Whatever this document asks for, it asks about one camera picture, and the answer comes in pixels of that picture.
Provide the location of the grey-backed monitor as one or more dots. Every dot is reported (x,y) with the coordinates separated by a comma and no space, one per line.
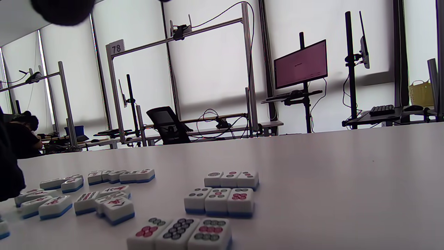
(364,48)

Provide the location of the person's left hand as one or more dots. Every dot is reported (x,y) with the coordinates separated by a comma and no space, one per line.
(8,173)

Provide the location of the black mounted camera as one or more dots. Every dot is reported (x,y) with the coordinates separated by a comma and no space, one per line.
(222,124)
(178,32)
(34,77)

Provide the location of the person's right hand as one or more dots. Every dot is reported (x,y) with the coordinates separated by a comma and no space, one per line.
(62,10)

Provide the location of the pile of mahjong tiles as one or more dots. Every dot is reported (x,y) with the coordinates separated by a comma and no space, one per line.
(55,205)

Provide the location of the yellow plastic basket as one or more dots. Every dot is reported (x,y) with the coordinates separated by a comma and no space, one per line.
(421,94)

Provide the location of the seven-circle mahjong tile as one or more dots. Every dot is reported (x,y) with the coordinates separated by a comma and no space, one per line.
(147,236)

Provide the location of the four-circle mahjong tile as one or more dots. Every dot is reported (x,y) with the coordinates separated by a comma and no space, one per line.
(197,199)

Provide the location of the two-circle mahjong tile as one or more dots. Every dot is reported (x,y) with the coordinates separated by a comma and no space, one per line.
(230,178)

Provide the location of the monitor with pink screen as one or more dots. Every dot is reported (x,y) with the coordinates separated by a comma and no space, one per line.
(300,64)

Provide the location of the three-circle mahjong tile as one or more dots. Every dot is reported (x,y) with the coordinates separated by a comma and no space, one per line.
(248,178)

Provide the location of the eight-circle mahjong tile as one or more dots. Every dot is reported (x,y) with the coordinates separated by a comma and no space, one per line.
(177,233)

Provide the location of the black mesh office chair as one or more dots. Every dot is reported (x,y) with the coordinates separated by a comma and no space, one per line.
(166,125)

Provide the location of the white standing desk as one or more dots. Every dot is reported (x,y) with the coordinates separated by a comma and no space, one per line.
(274,123)

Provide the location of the blue storage box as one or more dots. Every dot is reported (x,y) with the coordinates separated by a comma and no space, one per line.
(74,131)

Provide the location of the black computer mouse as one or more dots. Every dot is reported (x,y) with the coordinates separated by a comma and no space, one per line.
(413,108)

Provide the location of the black keyboard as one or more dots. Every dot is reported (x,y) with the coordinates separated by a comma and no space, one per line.
(381,110)

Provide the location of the five-circle mahjong tile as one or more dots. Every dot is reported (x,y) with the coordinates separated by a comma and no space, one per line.
(218,201)

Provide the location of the six-circle mahjong tile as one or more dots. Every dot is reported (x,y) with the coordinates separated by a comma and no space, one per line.
(240,202)

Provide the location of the single-circle mahjong tile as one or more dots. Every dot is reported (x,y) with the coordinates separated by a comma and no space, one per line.
(213,178)

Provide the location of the black monitor stand with tray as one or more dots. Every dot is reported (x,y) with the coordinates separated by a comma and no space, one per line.
(351,86)
(131,104)
(307,118)

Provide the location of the aluminium profile frame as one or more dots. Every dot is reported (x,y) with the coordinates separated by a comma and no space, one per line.
(432,90)
(116,48)
(68,104)

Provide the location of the nine-circle mahjong tile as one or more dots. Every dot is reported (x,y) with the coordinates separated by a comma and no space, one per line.
(210,236)

